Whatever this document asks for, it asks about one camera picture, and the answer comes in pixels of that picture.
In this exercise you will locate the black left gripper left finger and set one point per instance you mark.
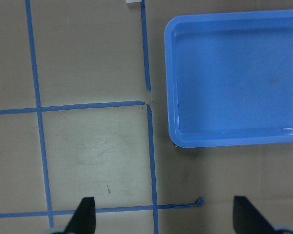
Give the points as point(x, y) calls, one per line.
point(83, 220)

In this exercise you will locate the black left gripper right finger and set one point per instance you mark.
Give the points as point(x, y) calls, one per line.
point(247, 219)

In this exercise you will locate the white building block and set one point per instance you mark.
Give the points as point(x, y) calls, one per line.
point(133, 1)

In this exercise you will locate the blue plastic tray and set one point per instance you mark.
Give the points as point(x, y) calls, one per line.
point(229, 78)

